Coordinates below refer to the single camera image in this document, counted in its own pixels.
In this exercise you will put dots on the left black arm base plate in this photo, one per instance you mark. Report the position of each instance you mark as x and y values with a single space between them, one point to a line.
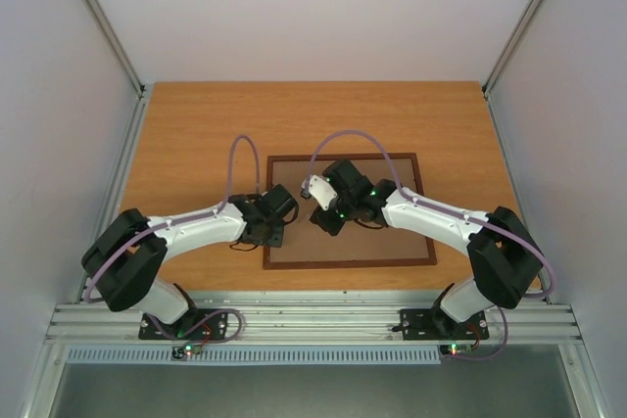
195 326

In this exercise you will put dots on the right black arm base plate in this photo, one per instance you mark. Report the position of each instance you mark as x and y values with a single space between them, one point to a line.
418 324

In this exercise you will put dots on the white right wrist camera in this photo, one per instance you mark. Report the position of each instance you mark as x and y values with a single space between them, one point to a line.
320 189

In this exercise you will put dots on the grey slotted cable duct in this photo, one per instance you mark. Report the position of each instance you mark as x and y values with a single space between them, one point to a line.
258 355

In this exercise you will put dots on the right small circuit board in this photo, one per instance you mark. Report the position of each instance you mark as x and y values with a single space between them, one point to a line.
456 349

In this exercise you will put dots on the left small circuit board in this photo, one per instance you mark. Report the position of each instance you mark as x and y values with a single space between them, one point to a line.
185 352

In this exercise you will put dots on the aluminium rail base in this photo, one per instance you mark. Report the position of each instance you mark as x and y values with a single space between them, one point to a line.
317 318

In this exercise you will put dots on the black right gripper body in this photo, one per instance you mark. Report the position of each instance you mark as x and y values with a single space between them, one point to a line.
327 221

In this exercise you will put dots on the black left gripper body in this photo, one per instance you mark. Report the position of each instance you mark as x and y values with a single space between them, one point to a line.
271 239

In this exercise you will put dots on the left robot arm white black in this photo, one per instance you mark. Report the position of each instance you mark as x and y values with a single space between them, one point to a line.
124 262

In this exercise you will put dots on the right aluminium corner post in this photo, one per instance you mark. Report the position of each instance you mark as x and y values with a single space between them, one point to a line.
529 14

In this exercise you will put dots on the small circuit board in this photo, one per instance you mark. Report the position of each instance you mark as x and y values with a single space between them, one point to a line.
456 349
185 352

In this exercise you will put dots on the aluminium corner post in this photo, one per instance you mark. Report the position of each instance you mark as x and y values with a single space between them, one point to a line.
100 17
529 14

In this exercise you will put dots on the left aluminium corner post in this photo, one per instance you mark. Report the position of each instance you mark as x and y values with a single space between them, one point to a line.
100 17

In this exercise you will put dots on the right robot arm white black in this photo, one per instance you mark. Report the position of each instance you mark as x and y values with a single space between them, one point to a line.
503 257

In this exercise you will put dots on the brown wooden picture frame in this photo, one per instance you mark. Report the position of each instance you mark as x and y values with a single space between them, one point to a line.
305 246

